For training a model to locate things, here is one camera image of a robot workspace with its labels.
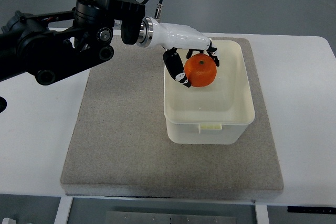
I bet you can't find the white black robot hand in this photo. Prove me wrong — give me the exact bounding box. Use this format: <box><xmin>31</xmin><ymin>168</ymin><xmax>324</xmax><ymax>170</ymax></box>
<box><xmin>137</xmin><ymin>17</ymin><xmax>219</xmax><ymax>88</ymax></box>

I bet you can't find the orange fruit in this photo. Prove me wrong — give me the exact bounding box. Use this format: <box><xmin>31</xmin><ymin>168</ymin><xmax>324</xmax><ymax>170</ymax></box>
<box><xmin>184</xmin><ymin>53</ymin><xmax>217</xmax><ymax>88</ymax></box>

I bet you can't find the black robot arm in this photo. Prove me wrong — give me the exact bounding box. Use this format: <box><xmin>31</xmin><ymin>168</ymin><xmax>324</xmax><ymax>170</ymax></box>
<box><xmin>1</xmin><ymin>0</ymin><xmax>146</xmax><ymax>86</ymax></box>

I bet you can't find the white plastic box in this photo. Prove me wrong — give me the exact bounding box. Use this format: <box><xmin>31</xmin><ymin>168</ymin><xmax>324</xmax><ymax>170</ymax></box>
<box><xmin>164</xmin><ymin>39</ymin><xmax>255</xmax><ymax>144</ymax></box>

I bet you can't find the grey foam mat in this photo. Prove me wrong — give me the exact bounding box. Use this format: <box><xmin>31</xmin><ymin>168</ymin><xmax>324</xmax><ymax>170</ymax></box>
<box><xmin>60</xmin><ymin>38</ymin><xmax>284</xmax><ymax>200</ymax></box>

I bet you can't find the white table leg left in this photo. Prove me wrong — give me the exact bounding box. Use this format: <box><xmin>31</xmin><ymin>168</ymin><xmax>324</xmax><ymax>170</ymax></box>
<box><xmin>54</xmin><ymin>196</ymin><xmax>73</xmax><ymax>224</ymax></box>

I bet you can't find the white table leg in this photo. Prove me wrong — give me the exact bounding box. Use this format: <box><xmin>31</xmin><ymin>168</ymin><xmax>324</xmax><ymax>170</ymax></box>
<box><xmin>255</xmin><ymin>204</ymin><xmax>270</xmax><ymax>224</ymax></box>
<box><xmin>54</xmin><ymin>196</ymin><xmax>73</xmax><ymax>224</ymax></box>

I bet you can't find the white table leg right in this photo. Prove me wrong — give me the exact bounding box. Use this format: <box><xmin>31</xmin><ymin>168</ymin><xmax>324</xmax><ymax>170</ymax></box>
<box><xmin>255</xmin><ymin>204</ymin><xmax>270</xmax><ymax>224</ymax></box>

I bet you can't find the black table control panel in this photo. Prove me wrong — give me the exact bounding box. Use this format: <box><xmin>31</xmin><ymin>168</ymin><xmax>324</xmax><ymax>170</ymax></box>
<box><xmin>287</xmin><ymin>206</ymin><xmax>336</xmax><ymax>215</ymax></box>

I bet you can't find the small white block floor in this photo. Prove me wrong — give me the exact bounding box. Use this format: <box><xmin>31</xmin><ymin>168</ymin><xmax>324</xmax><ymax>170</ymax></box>
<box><xmin>2</xmin><ymin>217</ymin><xmax>16</xmax><ymax>224</ymax></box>

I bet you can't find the grey metal base plate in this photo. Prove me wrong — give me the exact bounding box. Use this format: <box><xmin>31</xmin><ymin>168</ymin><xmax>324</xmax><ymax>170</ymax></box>
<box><xmin>104</xmin><ymin>211</ymin><xmax>237</xmax><ymax>224</ymax></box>

